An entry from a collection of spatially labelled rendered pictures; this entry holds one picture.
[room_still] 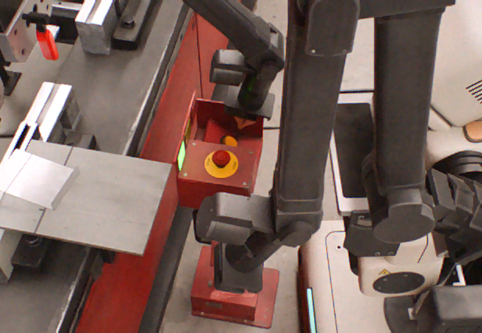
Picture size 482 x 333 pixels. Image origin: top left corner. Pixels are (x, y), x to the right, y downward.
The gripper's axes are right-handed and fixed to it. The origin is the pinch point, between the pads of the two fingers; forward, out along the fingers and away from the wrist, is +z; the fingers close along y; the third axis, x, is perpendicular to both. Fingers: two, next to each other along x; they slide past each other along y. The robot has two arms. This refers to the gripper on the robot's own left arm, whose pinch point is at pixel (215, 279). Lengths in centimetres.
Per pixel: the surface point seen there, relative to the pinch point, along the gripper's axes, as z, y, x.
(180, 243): 91, -57, 31
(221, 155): 16.1, -37.3, 9.5
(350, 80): 65, -129, 91
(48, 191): 12.3, -17.1, -25.4
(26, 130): 16.0, -31.5, -30.3
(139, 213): 5.3, -12.4, -11.3
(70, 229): 10.4, -9.7, -21.4
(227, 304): 79, -33, 41
